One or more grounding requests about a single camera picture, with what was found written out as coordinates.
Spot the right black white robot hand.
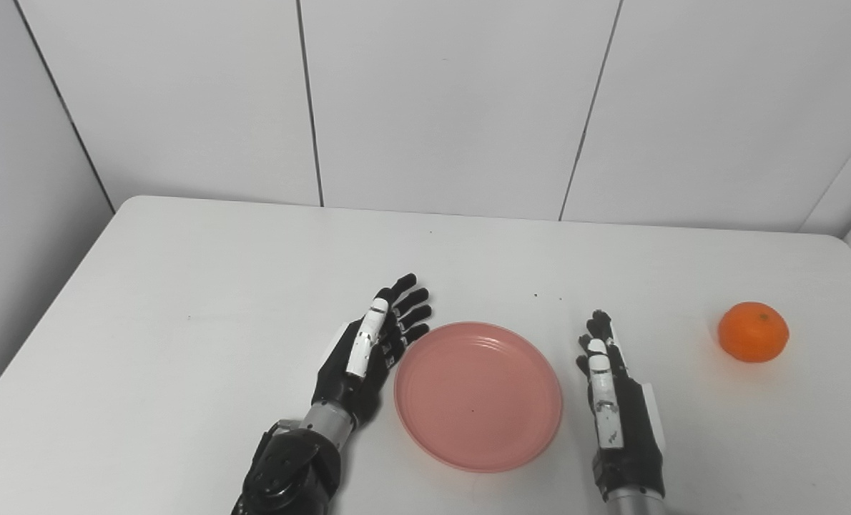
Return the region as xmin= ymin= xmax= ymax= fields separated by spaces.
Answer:
xmin=576 ymin=310 xmax=666 ymax=503

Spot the orange fruit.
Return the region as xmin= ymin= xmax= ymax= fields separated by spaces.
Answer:
xmin=717 ymin=301 xmax=790 ymax=363

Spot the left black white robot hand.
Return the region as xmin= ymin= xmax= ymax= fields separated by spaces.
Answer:
xmin=311 ymin=273 xmax=432 ymax=431

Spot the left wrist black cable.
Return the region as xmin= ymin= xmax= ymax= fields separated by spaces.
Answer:
xmin=257 ymin=419 xmax=301 ymax=448

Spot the pink round plate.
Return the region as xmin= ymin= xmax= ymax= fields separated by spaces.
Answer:
xmin=394 ymin=321 xmax=564 ymax=474

